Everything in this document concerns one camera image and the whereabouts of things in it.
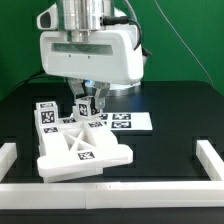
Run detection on white left fence wall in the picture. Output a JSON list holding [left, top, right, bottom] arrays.
[[0, 143, 17, 182]]

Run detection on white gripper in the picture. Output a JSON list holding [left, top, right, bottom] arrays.
[[40, 25, 143, 110]]

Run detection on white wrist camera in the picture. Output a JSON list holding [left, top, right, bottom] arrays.
[[37, 3, 59, 30]]

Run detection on white fence wall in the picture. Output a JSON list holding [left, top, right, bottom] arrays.
[[0, 143, 17, 182], [196, 140, 224, 181], [0, 181, 224, 210]]

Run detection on white chair back frame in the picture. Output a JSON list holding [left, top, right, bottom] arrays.
[[34, 110, 133, 182]]

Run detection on white right fence wall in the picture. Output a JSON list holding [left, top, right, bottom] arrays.
[[196, 140, 224, 181]]

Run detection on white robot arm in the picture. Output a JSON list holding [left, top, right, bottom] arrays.
[[37, 0, 149, 109]]

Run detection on black cables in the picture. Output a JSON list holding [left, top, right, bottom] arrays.
[[8, 71, 64, 96]]

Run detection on white tagged cube nut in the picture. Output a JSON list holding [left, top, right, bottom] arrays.
[[74, 96, 100, 118], [36, 101, 58, 126]]

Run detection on white front fence wall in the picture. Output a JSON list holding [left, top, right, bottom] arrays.
[[0, 181, 224, 210]]

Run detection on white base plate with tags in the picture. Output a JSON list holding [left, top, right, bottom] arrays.
[[100, 112, 153, 131]]

